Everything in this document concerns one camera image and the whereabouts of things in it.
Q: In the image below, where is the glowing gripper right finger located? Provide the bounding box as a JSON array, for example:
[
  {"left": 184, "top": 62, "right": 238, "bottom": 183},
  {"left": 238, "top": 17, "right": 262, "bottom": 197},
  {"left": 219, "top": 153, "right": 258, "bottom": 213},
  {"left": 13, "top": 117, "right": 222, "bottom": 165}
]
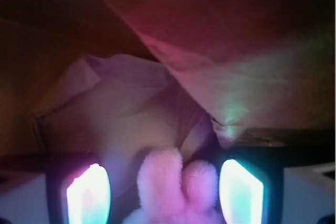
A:
[{"left": 218, "top": 147, "right": 284, "bottom": 223}]

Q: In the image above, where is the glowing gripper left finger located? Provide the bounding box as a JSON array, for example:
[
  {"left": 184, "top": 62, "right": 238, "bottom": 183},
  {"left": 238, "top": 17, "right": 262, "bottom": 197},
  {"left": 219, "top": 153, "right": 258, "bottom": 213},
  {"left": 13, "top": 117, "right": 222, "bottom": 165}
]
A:
[{"left": 46, "top": 153, "right": 111, "bottom": 223}]

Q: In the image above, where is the pink plush bunny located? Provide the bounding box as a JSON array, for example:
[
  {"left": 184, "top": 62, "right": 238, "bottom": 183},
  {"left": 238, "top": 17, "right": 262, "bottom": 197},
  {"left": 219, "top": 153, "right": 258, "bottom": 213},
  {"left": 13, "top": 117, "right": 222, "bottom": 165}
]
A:
[{"left": 122, "top": 148, "right": 224, "bottom": 223}]

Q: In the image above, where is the brown paper bag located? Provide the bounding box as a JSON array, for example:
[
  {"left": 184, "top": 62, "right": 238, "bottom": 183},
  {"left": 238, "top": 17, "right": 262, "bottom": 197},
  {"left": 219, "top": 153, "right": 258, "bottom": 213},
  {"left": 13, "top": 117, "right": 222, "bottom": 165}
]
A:
[{"left": 1, "top": 0, "right": 335, "bottom": 182}]

